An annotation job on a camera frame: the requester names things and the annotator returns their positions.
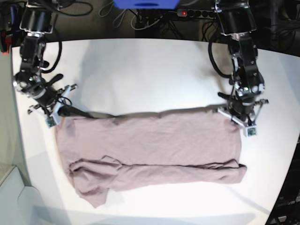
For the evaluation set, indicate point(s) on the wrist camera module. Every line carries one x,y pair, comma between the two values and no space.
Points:
52,120
249,131

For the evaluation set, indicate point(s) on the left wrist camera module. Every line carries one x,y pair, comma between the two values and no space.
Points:
249,131

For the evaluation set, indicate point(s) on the blue box overhead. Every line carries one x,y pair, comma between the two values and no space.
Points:
146,4

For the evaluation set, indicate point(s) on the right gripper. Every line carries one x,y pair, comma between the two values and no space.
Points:
52,101

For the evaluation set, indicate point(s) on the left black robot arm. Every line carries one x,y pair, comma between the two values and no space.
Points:
236,22

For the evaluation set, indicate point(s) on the mauve t-shirt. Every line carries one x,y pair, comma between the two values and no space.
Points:
124,153

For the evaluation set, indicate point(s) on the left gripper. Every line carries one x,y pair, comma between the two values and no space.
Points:
242,112

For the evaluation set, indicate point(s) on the white power strip red switch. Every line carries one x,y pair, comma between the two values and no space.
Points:
191,13

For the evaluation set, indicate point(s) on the red black clamp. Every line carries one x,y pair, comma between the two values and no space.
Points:
5,41

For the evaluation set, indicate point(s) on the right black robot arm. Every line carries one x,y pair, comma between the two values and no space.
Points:
38,20

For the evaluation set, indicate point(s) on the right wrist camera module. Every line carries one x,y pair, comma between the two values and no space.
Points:
52,120

